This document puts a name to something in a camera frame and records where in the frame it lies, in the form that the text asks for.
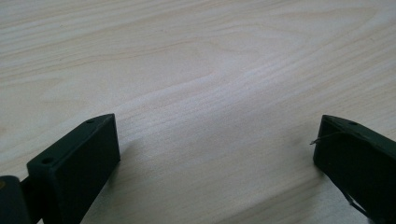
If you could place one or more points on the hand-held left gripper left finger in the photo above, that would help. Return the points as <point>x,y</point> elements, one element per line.
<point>74,168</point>

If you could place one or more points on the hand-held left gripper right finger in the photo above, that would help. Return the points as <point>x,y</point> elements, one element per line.
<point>361,161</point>

